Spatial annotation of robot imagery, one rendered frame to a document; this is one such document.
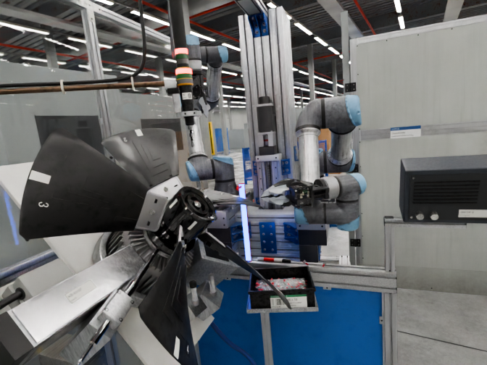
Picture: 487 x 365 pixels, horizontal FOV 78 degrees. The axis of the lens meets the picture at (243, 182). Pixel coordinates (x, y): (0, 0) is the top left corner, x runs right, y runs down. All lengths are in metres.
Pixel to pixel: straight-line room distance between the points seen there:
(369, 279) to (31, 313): 1.01
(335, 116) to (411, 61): 1.47
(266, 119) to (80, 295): 1.28
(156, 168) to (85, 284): 0.36
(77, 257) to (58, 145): 0.31
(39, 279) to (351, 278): 0.96
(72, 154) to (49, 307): 0.29
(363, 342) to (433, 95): 1.80
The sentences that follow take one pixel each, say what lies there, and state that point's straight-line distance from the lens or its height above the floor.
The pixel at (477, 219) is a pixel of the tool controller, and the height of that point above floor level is 1.06.
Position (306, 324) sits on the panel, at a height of 0.60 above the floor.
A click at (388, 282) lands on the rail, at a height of 0.82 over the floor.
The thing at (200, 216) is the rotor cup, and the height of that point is 1.20.
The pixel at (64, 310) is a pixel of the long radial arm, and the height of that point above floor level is 1.11.
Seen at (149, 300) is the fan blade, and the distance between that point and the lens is 0.54.
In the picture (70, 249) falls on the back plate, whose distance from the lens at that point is 0.89.
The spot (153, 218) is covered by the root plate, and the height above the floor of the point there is 1.21.
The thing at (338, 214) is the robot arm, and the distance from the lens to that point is 1.08.
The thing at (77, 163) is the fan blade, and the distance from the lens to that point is 0.70.
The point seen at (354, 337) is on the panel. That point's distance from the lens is 1.38.
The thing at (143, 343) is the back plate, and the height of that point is 0.91.
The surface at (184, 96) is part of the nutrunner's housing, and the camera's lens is 0.86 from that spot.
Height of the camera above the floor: 1.39
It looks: 10 degrees down
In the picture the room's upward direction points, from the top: 5 degrees counter-clockwise
